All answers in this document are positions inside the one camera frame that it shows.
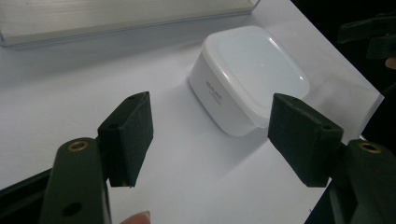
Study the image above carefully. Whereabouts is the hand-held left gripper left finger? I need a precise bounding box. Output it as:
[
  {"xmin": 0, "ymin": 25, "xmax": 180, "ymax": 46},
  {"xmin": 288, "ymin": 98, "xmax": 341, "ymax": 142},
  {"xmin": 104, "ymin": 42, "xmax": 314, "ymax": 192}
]
[{"xmin": 97, "ymin": 91, "xmax": 154, "ymax": 189}]

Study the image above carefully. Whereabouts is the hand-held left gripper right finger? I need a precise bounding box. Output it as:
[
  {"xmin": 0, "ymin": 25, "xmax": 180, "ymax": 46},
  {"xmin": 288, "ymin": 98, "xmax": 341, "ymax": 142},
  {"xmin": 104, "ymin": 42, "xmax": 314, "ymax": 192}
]
[{"xmin": 267, "ymin": 92, "xmax": 345, "ymax": 189}]

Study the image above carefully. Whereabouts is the white plastic lidded box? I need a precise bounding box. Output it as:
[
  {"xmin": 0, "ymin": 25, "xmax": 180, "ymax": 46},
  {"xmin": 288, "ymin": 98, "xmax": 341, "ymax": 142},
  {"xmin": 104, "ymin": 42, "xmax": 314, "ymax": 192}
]
[{"xmin": 188, "ymin": 24, "xmax": 312, "ymax": 138}]

